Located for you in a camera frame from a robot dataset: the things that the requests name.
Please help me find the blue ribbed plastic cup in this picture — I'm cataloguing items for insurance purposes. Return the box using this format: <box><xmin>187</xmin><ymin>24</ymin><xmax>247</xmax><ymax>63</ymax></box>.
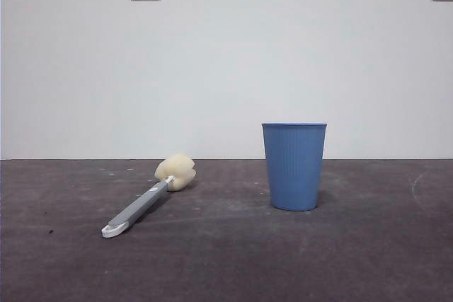
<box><xmin>261</xmin><ymin>122</ymin><xmax>328</xmax><ymax>212</ymax></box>

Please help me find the grey-handled sponge cup brush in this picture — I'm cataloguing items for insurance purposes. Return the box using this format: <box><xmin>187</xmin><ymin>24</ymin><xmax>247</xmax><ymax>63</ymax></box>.
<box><xmin>101</xmin><ymin>153</ymin><xmax>197</xmax><ymax>239</ymax></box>

